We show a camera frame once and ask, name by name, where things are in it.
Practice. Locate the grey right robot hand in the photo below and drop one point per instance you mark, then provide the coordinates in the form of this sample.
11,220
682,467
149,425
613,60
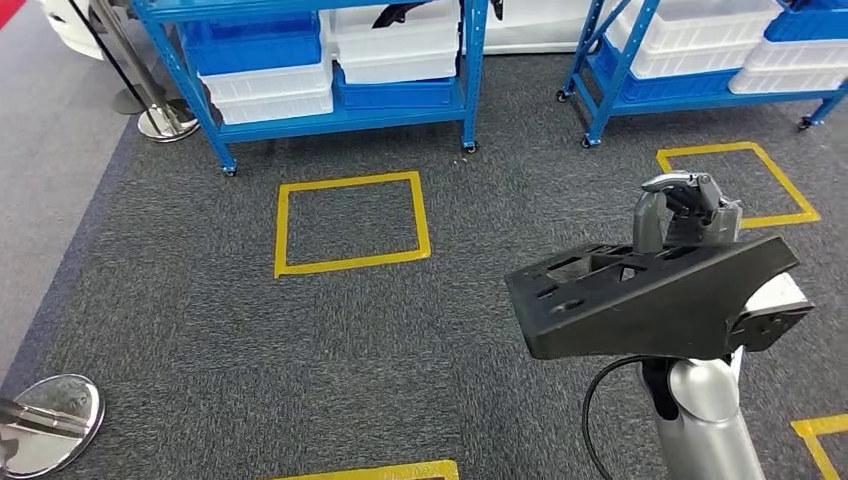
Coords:
649,218

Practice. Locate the black plastic plate frame part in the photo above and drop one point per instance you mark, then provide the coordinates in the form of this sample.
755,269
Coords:
649,311

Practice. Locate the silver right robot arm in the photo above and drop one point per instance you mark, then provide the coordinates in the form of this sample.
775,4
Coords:
702,424

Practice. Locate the blue wheeled shelf rack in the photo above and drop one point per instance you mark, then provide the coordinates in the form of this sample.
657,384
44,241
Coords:
609,93

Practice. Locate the blue metal shelf rack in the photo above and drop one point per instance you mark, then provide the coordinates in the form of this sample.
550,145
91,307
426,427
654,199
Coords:
344,122

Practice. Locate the black part in bin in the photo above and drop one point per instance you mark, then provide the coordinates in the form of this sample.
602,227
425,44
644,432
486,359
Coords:
391,16

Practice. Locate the white car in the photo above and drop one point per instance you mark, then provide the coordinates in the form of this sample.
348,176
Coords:
530,33

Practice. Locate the yellow floor tape square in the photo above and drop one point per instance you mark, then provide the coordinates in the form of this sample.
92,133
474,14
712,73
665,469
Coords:
351,264

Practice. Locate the chrome stanchion base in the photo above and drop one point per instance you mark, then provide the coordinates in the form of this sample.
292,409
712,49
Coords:
46,424

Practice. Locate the wide red barrier belt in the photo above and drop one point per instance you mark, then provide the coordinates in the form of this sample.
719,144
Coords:
8,10

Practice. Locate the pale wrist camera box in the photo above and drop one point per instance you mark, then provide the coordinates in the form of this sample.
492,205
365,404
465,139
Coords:
775,291

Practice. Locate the black camera bracket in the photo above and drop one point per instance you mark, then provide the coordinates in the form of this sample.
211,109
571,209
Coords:
768,328

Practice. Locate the chrome stanchion post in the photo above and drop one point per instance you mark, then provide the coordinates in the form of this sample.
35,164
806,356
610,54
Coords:
166,122

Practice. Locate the black stanchion post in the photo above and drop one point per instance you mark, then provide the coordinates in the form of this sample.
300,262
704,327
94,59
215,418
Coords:
126,102

